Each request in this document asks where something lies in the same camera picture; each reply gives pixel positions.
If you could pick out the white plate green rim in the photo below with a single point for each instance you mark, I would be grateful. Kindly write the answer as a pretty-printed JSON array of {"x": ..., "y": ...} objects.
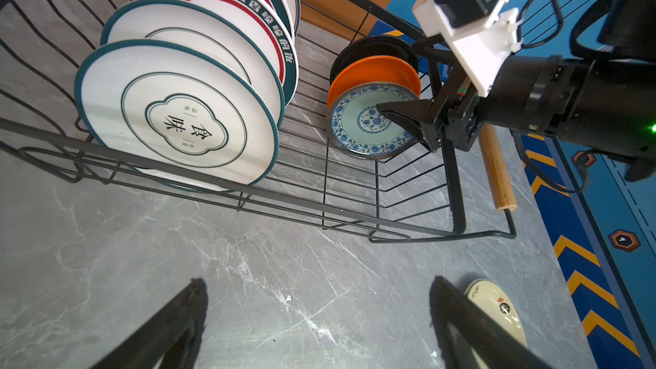
[
  {"x": 177, "y": 106},
  {"x": 190, "y": 25}
]

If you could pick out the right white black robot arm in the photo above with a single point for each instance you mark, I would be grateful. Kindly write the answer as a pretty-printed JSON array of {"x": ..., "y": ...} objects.
[{"x": 602, "y": 97}]

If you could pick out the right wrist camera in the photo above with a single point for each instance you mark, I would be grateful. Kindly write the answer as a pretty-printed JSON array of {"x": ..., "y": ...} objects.
[{"x": 479, "y": 32}]

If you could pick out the white plate green rim front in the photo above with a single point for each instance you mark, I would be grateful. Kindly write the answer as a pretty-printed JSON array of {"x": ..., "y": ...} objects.
[{"x": 177, "y": 106}]

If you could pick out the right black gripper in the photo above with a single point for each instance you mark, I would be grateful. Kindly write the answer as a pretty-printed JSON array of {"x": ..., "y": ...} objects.
[{"x": 451, "y": 114}]

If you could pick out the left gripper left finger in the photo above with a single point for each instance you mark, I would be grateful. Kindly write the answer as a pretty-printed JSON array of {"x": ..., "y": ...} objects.
[{"x": 171, "y": 338}]

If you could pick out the black plate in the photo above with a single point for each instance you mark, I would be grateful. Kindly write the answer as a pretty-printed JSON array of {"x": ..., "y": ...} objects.
[{"x": 380, "y": 45}]

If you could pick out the black wire dish rack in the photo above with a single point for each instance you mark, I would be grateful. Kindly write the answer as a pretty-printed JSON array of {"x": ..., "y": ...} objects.
[{"x": 415, "y": 197}]

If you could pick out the orange plate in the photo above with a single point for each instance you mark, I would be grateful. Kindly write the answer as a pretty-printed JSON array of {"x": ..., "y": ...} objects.
[{"x": 387, "y": 69}]

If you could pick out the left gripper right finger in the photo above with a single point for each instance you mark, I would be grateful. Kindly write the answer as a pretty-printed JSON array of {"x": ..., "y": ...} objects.
[{"x": 469, "y": 338}]

